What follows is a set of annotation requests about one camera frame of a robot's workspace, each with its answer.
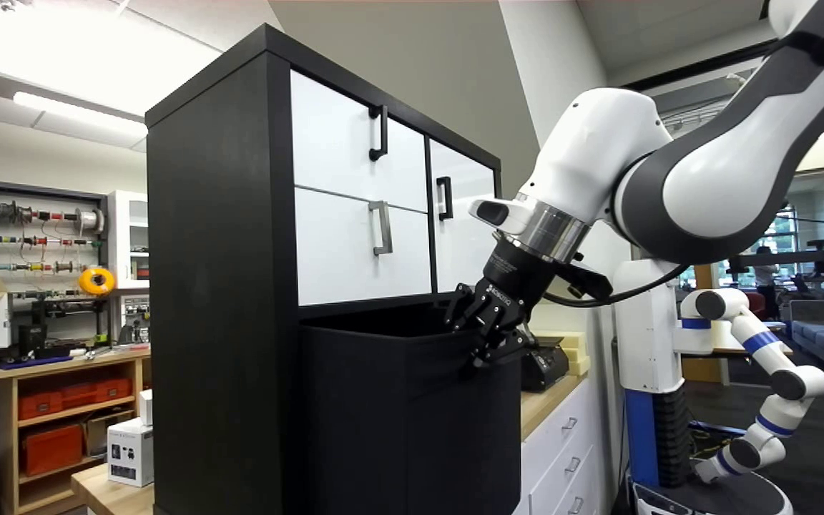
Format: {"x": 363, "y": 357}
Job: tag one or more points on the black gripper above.
{"x": 506, "y": 297}

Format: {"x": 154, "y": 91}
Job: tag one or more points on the black fabric storage box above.
{"x": 400, "y": 420}

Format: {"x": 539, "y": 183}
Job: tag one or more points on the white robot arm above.
{"x": 684, "y": 200}

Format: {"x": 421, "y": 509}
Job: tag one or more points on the white cabinet door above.
{"x": 461, "y": 245}

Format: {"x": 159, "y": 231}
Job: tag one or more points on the white power supply box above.
{"x": 131, "y": 453}

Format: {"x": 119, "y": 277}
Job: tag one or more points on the black device on counter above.
{"x": 541, "y": 368}

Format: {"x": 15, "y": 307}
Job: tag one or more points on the white lower drawer front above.
{"x": 358, "y": 251}

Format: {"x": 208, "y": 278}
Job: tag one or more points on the white drawer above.
{"x": 358, "y": 251}
{"x": 353, "y": 150}

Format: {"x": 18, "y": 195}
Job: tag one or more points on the white counter drawer unit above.
{"x": 563, "y": 450}

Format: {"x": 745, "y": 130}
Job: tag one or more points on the white and blue mobile robot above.
{"x": 656, "y": 330}

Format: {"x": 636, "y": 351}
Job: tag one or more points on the white upper drawer front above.
{"x": 353, "y": 150}

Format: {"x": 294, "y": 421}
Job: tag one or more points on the yellow tape roll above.
{"x": 98, "y": 283}

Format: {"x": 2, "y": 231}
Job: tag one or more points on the wooden workbench shelf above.
{"x": 94, "y": 394}

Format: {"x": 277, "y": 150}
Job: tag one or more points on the orange storage bin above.
{"x": 52, "y": 449}

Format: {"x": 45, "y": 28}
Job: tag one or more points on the black cabinet frame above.
{"x": 224, "y": 277}

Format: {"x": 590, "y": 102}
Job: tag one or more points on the tool wall rack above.
{"x": 46, "y": 241}

